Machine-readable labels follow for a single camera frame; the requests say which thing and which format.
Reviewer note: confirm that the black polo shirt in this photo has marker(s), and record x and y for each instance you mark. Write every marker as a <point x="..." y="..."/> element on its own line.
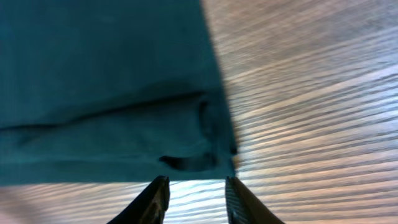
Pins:
<point x="110" y="91"/>

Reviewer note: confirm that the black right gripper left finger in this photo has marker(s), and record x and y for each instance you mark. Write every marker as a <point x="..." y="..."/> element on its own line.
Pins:
<point x="149" y="207"/>

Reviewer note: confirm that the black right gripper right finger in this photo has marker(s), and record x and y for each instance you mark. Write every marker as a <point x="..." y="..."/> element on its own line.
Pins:
<point x="243" y="207"/>

